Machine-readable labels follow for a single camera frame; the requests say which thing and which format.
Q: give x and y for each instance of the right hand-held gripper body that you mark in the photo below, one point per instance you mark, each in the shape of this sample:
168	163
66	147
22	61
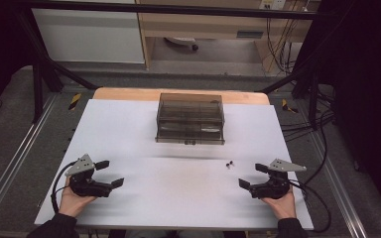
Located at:
274	185

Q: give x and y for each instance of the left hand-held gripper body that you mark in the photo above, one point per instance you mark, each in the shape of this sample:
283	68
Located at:
83	185

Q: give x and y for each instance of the small black earbud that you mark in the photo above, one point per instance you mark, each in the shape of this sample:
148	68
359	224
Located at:
228	166
232	162

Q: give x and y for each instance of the smoky transparent drawer box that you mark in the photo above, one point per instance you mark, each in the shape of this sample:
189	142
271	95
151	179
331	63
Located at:
190	119

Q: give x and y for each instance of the person's left hand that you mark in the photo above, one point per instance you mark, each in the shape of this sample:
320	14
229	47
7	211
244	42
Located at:
72	203

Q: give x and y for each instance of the person's right hand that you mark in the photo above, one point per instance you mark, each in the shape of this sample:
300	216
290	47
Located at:
282	206

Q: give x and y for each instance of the white table board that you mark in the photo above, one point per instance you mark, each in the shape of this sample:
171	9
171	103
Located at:
165	191

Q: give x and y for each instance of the yellow black tape strip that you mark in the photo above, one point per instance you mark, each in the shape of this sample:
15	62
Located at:
288	106
75	101

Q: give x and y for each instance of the wooden table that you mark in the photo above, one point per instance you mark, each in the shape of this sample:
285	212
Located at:
129	94

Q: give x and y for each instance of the black metal stand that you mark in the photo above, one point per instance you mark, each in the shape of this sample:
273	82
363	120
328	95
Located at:
306	82
41	72

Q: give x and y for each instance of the white cabinet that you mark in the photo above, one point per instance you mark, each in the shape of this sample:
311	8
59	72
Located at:
89	36

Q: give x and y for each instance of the office chair base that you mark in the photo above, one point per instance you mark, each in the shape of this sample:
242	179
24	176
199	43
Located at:
182	41

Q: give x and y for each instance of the light wooden desk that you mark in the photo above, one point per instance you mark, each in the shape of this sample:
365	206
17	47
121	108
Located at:
211	26

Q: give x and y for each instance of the aluminium floor rail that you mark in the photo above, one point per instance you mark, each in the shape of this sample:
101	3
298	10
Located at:
339	185
16	155

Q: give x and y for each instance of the white wall socket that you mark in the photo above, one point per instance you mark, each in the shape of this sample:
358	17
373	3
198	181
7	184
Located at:
273	4

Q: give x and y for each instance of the black metal frame bar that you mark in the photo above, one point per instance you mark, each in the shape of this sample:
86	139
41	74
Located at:
178	9

